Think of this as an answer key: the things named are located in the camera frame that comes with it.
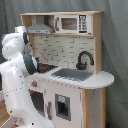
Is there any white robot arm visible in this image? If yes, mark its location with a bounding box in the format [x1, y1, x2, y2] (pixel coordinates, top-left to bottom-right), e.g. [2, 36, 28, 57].
[0, 26, 55, 128]

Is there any wooden toy kitchen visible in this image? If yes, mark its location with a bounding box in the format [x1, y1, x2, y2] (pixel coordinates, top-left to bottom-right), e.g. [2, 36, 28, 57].
[21, 11, 114, 128]

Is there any black toy faucet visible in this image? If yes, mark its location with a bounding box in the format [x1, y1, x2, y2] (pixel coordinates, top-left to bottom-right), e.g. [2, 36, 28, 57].
[76, 51, 94, 70]

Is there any grey toy sink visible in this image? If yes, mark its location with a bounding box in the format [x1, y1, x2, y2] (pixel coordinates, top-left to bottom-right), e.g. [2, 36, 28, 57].
[52, 68, 93, 81]

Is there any black toy stovetop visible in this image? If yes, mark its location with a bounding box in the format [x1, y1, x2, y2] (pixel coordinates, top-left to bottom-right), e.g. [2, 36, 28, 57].
[37, 63, 56, 73]

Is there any red right stove knob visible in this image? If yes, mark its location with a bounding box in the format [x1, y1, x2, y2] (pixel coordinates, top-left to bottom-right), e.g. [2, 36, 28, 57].
[31, 81, 37, 87]

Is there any grey cabinet door dispenser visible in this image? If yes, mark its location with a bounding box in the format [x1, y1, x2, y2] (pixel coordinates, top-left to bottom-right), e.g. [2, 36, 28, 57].
[55, 94, 71, 121]

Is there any toy microwave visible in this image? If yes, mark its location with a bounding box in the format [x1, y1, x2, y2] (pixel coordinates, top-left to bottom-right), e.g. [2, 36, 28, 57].
[55, 14, 92, 34]

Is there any grey range hood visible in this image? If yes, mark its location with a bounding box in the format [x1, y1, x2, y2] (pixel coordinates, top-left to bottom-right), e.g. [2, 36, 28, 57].
[27, 16, 53, 35]

